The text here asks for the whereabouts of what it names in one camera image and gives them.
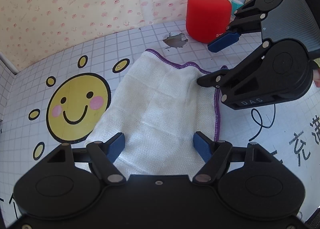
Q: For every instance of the red cylindrical speaker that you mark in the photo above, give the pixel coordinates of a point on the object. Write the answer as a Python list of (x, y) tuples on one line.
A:
[(207, 19)]

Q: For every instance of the white towel purple edge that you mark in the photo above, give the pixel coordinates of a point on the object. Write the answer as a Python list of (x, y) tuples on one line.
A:
[(158, 106)]

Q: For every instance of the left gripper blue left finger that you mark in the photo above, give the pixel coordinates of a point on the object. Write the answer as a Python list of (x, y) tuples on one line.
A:
[(114, 146)]

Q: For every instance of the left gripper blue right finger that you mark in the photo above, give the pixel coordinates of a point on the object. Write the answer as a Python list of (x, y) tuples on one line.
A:
[(203, 145)]

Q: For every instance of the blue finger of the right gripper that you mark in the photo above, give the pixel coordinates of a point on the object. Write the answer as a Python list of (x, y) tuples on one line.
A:
[(223, 41)]

